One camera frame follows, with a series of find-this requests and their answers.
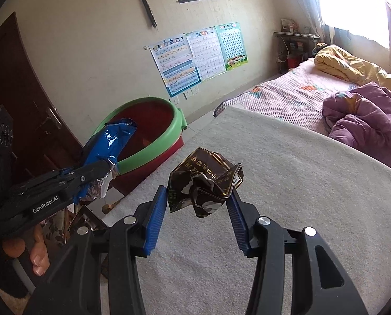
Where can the purple quilt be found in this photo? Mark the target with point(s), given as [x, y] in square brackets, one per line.
[369, 121]

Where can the blue bordered wall poster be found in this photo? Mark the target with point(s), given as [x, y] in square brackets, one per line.
[172, 65]

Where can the dark bedside table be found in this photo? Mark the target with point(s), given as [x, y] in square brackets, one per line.
[294, 55]

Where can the white fleece mat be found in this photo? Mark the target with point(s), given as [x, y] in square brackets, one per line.
[297, 203]

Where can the dark brown wrapper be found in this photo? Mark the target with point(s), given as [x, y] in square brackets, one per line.
[202, 177]

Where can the dark wooden door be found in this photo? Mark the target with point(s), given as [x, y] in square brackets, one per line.
[28, 88]

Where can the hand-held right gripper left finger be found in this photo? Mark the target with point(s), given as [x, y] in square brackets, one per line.
[156, 223]

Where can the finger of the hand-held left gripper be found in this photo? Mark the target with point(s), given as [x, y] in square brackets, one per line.
[90, 172]
[81, 193]

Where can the dark flat box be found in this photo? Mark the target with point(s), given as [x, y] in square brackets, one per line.
[87, 218]

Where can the blue foil wrapper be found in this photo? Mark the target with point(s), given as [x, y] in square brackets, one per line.
[106, 141]

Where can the bright window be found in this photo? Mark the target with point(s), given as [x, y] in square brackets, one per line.
[353, 3]

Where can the person's left hand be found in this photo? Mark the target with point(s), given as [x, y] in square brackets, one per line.
[39, 252]

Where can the sheer beige curtain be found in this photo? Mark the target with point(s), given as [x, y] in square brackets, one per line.
[305, 3]

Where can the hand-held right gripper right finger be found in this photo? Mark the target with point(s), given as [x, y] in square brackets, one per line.
[238, 226]

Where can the white double wall socket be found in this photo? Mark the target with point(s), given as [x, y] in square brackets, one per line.
[189, 93]

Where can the black rod wall bracket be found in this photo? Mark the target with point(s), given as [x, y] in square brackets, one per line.
[146, 3]

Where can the red bucket with green rim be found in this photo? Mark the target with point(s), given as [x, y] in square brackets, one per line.
[149, 121]

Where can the green bordered wall poster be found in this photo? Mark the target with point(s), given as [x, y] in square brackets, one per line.
[231, 46]

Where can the white chart wall poster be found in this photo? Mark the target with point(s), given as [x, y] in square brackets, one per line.
[205, 54]

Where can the floral cloth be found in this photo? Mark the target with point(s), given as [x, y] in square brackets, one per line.
[56, 233]

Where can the dark wooden chair back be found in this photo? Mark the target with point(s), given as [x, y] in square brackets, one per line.
[330, 36]

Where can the pink bed sheet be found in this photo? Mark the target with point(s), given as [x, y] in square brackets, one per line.
[287, 98]

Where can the yellow quilt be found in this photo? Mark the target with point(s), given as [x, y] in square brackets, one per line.
[346, 62]

